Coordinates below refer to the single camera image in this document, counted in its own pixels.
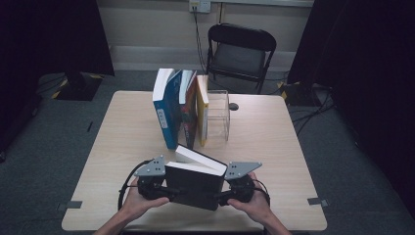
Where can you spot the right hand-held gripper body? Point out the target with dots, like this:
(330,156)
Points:
(241,191)

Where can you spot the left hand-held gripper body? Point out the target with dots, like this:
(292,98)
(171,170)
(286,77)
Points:
(151,187)

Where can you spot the black book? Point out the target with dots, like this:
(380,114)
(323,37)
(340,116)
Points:
(195,186)

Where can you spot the thick blue book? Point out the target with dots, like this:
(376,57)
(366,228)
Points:
(168,114)

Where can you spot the clear acrylic book rack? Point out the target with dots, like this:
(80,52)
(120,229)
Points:
(219,117)

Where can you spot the red illustrated book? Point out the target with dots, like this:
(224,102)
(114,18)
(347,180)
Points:
(189,114)

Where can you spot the yellow book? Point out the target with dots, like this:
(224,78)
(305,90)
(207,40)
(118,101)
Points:
(203,114)

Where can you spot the person's right hand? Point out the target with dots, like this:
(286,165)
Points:
(257,205)

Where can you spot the person's left hand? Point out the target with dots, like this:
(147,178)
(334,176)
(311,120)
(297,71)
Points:
(140,207)

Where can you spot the grey tape strip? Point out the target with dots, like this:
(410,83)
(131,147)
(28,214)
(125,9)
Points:
(71,205)
(316,201)

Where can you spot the round black table grommet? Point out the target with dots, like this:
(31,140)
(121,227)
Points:
(233,106)

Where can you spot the small black floor tape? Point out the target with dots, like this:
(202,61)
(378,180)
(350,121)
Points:
(89,126)

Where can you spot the black stand base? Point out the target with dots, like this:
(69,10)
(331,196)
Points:
(298,94)
(78,88)

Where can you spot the black folding chair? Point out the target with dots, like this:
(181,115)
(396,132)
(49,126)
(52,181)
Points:
(239,58)

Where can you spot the black curtain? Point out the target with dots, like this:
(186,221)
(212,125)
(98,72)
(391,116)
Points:
(368,65)
(49,36)

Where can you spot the white wall socket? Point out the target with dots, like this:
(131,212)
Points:
(200,6)

